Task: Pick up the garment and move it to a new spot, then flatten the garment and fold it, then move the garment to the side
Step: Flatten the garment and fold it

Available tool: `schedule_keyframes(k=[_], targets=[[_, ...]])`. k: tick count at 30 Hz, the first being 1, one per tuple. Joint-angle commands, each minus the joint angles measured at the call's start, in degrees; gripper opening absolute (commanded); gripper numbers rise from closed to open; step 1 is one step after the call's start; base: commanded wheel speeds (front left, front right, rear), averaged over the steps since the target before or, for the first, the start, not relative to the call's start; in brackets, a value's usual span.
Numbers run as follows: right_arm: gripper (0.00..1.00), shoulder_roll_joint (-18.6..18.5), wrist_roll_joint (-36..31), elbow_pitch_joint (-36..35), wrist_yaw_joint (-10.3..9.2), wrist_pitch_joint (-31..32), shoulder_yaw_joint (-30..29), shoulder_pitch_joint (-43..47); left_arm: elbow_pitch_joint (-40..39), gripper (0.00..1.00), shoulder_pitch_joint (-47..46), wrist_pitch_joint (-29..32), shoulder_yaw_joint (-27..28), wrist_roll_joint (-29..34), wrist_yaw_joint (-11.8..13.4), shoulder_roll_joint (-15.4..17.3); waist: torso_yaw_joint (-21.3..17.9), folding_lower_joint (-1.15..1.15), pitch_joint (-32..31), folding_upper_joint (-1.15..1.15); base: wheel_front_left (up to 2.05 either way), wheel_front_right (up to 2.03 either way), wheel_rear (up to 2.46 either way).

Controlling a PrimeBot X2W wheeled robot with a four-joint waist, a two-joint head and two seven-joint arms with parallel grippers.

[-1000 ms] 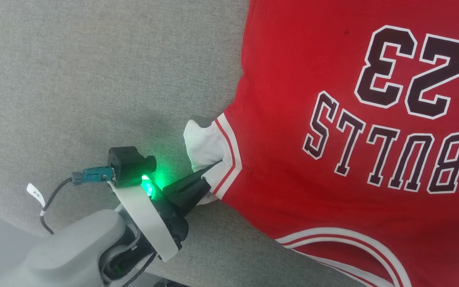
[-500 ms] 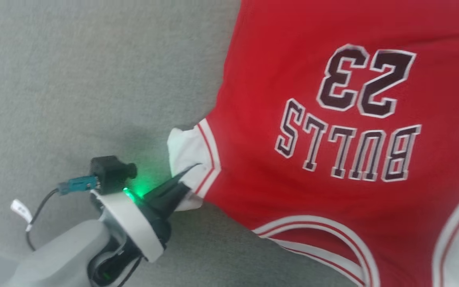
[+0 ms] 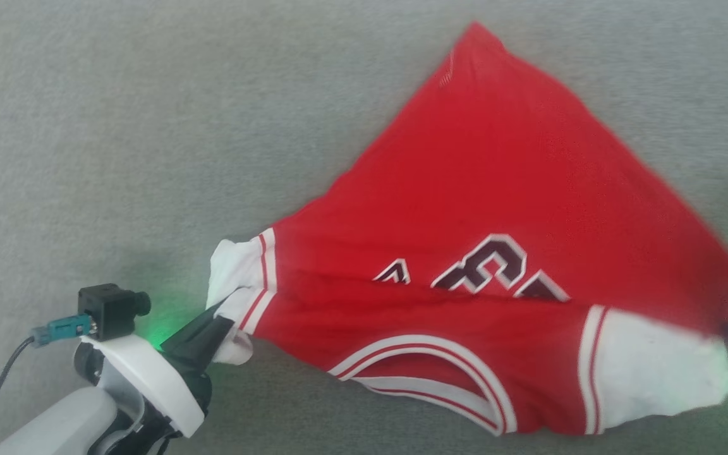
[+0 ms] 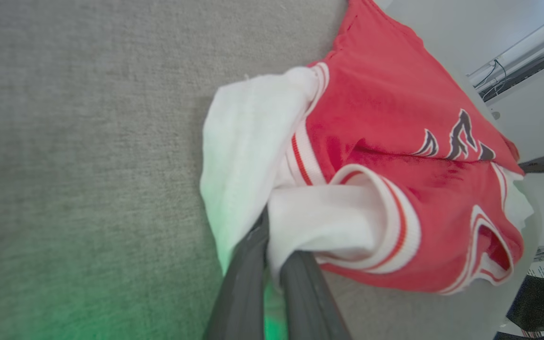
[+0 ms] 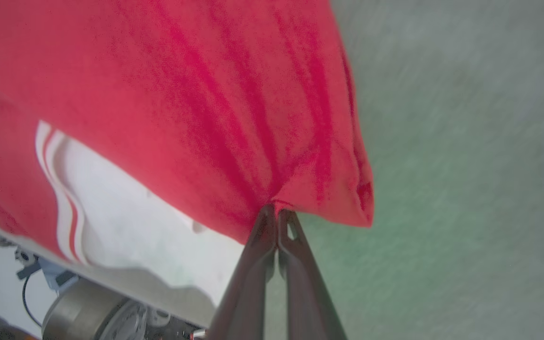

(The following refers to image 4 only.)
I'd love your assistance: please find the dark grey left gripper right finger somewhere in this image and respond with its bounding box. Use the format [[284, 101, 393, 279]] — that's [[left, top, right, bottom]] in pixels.
[[280, 251, 353, 340]]

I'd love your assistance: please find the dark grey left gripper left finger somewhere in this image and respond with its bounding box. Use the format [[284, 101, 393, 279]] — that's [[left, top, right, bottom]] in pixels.
[[204, 207, 271, 340]]

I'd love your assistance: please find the black fabric object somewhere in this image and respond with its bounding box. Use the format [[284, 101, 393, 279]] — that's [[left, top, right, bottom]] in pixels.
[[493, 275, 544, 340]]

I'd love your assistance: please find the grey fabric sofa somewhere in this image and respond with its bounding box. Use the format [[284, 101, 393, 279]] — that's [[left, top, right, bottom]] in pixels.
[[0, 0, 543, 340]]

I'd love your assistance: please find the red and white shirt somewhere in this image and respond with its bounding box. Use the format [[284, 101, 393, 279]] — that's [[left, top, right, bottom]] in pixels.
[[199, 0, 536, 296]]

